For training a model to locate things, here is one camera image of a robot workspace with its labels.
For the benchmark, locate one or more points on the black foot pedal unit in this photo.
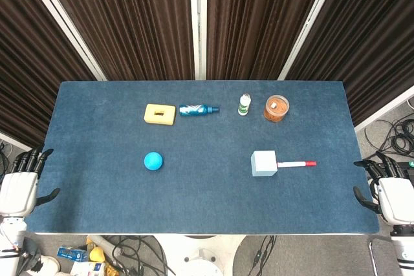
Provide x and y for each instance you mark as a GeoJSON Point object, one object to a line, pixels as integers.
{"type": "Point", "coordinates": [406, 170]}

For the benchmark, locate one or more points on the red capped white marker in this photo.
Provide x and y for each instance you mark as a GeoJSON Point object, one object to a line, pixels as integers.
{"type": "Point", "coordinates": [294, 164]}

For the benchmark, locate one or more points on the blue patterned spray bottle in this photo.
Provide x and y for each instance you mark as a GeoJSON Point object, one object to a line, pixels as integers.
{"type": "Point", "coordinates": [194, 110]}

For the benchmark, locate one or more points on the yellow rectangular sponge block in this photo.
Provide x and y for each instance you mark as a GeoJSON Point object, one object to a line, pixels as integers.
{"type": "Point", "coordinates": [152, 117]}

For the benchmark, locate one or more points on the white cube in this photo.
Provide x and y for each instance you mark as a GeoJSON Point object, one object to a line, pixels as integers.
{"type": "Point", "coordinates": [263, 163]}

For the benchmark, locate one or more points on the white partition frame post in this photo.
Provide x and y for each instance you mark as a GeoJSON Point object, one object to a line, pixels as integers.
{"type": "Point", "coordinates": [310, 24]}
{"type": "Point", "coordinates": [198, 20]}
{"type": "Point", "coordinates": [64, 27]}

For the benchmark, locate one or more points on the small white bottle green label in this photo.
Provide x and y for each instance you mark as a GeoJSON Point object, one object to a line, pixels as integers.
{"type": "Point", "coordinates": [243, 108]}

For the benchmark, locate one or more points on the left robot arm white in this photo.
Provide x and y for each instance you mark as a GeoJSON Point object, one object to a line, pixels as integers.
{"type": "Point", "coordinates": [9, 234]}

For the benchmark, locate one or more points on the blue ball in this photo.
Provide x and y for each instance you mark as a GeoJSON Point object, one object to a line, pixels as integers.
{"type": "Point", "coordinates": [153, 161]}

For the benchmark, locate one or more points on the white partition frame rail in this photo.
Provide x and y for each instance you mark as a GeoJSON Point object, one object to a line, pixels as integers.
{"type": "Point", "coordinates": [385, 111]}

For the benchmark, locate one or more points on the white table pedestal base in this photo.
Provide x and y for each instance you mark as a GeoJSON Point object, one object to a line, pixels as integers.
{"type": "Point", "coordinates": [200, 253]}

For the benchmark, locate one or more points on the blue cardboard box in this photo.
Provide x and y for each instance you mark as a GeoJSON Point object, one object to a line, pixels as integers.
{"type": "Point", "coordinates": [72, 253]}

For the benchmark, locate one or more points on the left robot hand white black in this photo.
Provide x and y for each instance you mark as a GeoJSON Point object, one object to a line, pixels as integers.
{"type": "Point", "coordinates": [16, 192]}

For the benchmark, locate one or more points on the white printed carton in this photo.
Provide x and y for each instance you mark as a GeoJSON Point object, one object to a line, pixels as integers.
{"type": "Point", "coordinates": [87, 269]}

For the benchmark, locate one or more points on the brown pleated partition panel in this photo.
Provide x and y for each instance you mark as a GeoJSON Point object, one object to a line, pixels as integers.
{"type": "Point", "coordinates": [136, 24]}
{"type": "Point", "coordinates": [258, 20]}
{"type": "Point", "coordinates": [29, 62]}
{"type": "Point", "coordinates": [365, 30]}

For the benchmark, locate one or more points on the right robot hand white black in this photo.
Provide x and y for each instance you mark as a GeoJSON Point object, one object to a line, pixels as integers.
{"type": "Point", "coordinates": [396, 198]}

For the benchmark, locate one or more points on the blue felt table mat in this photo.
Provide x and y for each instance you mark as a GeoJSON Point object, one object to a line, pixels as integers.
{"type": "Point", "coordinates": [200, 198]}

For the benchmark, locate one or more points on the yellow plastic object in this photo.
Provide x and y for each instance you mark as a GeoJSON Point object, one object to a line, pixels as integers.
{"type": "Point", "coordinates": [97, 254]}

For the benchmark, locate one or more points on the clear jar orange-brown contents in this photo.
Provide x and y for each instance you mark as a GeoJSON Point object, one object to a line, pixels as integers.
{"type": "Point", "coordinates": [276, 111]}

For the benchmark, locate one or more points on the white shoe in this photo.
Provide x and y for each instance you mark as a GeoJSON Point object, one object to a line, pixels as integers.
{"type": "Point", "coordinates": [50, 264]}

